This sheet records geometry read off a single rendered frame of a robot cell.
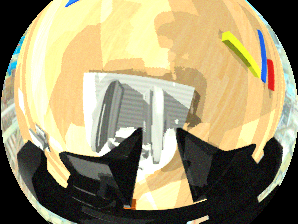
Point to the red flat bar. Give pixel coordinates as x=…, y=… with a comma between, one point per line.
x=270, y=68

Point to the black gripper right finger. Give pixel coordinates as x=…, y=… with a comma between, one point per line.
x=204, y=164

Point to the blue thin curved bar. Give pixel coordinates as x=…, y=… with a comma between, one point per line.
x=263, y=53

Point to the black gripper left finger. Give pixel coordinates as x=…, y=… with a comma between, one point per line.
x=117, y=168

